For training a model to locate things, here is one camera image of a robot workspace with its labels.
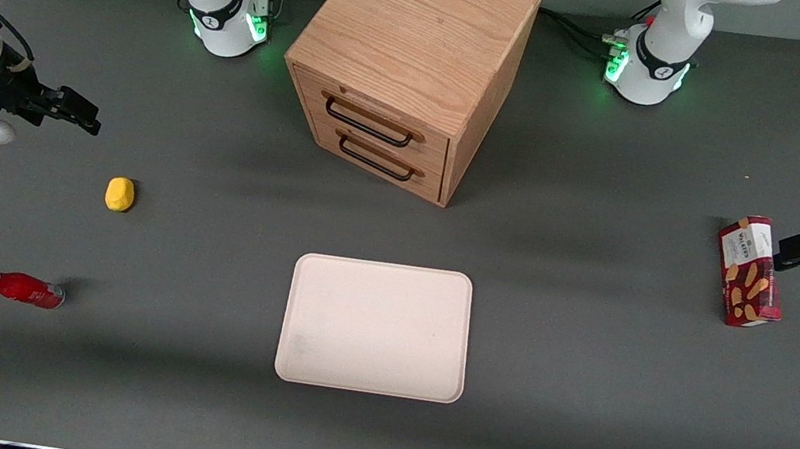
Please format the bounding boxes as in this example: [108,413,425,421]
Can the large wooden cabinet drawer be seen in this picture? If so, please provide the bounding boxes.
[282,66,459,174]

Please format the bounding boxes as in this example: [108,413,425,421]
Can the yellow lemon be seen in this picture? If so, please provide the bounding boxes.
[103,174,139,215]

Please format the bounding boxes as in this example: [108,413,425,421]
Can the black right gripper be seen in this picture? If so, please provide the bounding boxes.
[0,54,111,138]

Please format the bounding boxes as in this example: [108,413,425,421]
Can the small wooden cabinet drawer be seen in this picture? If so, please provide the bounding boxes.
[293,105,453,206]

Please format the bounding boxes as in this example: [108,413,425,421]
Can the long black drawer handle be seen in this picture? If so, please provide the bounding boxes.
[316,90,432,153]

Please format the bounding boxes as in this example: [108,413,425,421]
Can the beige plastic tray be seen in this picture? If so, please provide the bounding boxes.
[272,248,481,407]

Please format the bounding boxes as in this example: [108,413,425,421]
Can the red shortbread cookie box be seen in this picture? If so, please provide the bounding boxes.
[705,210,797,334]

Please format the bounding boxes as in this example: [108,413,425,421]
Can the short black left base cable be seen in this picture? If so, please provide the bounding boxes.
[629,0,664,25]

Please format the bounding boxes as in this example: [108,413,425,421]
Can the oak wooden drawer cabinet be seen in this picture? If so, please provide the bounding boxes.
[267,0,543,218]

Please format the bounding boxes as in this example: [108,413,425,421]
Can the red coke bottle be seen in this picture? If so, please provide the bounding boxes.
[0,269,69,313]

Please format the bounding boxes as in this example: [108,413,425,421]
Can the short black drawer handle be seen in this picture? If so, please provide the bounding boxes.
[329,130,430,185]

